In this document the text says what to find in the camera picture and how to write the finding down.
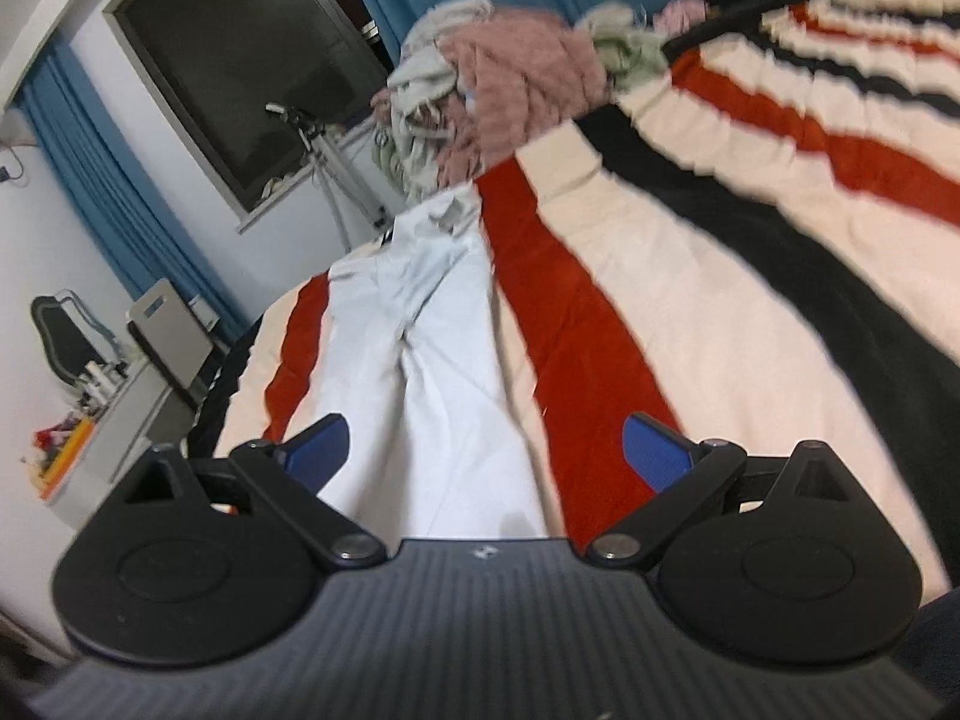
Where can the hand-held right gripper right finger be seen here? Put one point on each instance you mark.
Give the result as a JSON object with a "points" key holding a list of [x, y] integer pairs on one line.
{"points": [[649, 454]]}

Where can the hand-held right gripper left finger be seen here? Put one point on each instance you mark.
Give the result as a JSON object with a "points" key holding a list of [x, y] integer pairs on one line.
{"points": [[322, 450]]}

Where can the white pants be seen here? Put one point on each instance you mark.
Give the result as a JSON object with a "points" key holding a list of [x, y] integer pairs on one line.
{"points": [[450, 390]]}

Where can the striped cream red black blanket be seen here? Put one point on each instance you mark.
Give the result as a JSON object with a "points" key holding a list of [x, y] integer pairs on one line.
{"points": [[712, 360]]}

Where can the grey desk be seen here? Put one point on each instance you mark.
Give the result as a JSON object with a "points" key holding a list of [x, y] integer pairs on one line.
{"points": [[127, 427]]}

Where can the colourful desk clutter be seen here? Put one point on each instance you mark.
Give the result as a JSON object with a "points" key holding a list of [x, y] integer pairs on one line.
{"points": [[64, 450]]}

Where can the silver tripod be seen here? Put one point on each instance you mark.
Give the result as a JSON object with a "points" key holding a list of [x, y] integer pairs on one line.
{"points": [[330, 180]]}

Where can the dark window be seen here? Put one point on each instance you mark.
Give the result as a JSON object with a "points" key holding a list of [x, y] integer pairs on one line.
{"points": [[240, 67]]}

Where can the white patterned garment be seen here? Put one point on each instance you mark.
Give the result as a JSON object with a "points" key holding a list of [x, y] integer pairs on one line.
{"points": [[420, 67]]}

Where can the pink fuzzy garment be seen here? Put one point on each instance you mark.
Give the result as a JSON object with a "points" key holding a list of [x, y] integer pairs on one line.
{"points": [[525, 75]]}

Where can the light green garment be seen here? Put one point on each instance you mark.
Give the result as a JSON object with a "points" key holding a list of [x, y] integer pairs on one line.
{"points": [[630, 52]]}

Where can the light pink cloth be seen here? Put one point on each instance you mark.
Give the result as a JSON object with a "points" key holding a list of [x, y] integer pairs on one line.
{"points": [[682, 13]]}

